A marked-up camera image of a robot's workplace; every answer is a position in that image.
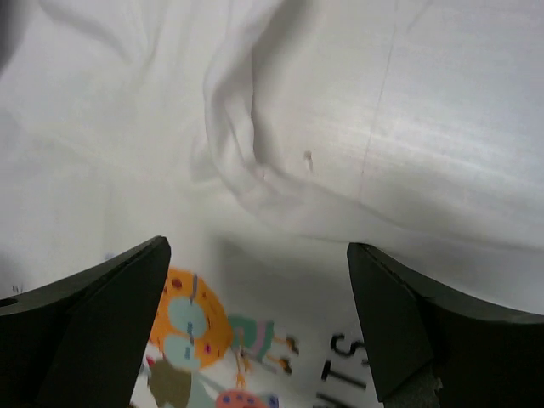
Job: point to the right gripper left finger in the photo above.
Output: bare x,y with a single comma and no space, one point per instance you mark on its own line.
79,342

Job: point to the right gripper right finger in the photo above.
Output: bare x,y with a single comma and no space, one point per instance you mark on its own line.
429,345

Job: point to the white printed t shirt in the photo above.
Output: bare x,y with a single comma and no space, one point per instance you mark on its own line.
265,139

